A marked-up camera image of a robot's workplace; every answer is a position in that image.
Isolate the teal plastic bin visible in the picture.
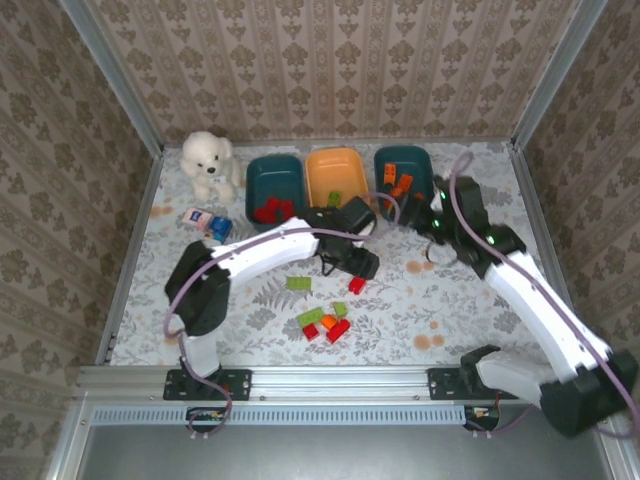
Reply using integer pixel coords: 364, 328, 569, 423
244, 153, 307, 234
373, 144, 437, 222

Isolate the orange plastic bin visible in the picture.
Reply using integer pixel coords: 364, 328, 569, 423
303, 146, 371, 212

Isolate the blue tissue pack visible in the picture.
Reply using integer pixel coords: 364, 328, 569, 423
205, 216, 234, 245

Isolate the pink tissue pack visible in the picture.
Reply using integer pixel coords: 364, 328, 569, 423
181, 207, 215, 232

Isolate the white plush dog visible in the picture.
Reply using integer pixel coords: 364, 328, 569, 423
180, 130, 240, 205

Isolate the black connector box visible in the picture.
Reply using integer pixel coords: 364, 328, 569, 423
463, 405, 502, 434
185, 407, 235, 441

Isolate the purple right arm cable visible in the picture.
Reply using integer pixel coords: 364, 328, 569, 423
447, 149, 640, 441

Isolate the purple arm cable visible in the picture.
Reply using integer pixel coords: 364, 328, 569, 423
447, 149, 640, 441
164, 189, 401, 441

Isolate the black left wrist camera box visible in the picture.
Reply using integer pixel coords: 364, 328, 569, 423
341, 196, 378, 236

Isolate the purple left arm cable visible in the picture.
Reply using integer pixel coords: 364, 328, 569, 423
164, 189, 401, 441

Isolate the aluminium side rail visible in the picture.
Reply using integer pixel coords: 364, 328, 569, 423
94, 147, 165, 366
507, 142, 576, 311

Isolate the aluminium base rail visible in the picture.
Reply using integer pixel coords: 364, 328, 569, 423
74, 364, 574, 401

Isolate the grey slotted cable duct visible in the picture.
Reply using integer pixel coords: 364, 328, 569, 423
91, 404, 469, 427

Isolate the aluminium frame post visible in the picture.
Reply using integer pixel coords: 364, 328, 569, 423
58, 0, 165, 157
509, 0, 609, 149

